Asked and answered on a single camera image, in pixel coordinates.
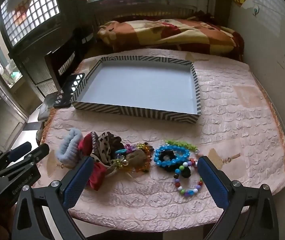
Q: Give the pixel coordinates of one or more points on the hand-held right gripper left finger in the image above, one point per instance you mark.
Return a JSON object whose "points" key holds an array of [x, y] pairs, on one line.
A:
{"points": [[76, 182]]}

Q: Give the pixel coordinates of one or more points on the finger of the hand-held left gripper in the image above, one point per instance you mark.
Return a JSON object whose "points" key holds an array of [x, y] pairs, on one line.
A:
{"points": [[36, 155], [18, 153]]}

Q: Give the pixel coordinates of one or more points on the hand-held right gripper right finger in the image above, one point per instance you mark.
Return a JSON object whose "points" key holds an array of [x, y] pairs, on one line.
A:
{"points": [[213, 183]]}

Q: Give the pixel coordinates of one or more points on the red satin bow clip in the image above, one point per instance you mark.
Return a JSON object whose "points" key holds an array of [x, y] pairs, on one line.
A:
{"points": [[97, 175]]}

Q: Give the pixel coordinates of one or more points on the black scrunchie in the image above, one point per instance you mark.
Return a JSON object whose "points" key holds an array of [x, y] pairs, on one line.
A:
{"points": [[187, 172]]}

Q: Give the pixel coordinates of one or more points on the light blue fluffy scrunchie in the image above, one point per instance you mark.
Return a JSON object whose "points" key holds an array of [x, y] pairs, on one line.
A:
{"points": [[66, 152]]}

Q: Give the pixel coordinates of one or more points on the striped cardboard tray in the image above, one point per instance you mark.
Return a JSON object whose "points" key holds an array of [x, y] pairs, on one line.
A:
{"points": [[142, 87]]}

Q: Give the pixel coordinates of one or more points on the leopard print scrunchie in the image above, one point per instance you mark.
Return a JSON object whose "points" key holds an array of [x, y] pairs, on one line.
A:
{"points": [[105, 142]]}

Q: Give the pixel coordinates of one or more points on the dark brown scrunchie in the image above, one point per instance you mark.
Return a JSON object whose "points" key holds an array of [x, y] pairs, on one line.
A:
{"points": [[117, 141]]}

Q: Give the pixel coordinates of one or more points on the olive brown scrunchie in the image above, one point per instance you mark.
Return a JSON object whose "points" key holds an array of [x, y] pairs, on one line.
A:
{"points": [[135, 158]]}

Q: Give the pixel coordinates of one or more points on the pink quilted tablecloth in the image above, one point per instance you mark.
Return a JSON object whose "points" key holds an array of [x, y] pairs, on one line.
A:
{"points": [[232, 105]]}

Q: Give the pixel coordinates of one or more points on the dark wooden chair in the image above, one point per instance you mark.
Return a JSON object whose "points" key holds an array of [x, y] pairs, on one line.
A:
{"points": [[57, 62]]}

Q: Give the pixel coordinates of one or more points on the glass block window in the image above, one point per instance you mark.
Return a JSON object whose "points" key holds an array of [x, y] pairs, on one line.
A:
{"points": [[30, 12]]}

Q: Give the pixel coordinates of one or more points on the printed orange blanket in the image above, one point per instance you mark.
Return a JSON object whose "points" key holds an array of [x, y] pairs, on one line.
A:
{"points": [[170, 35]]}

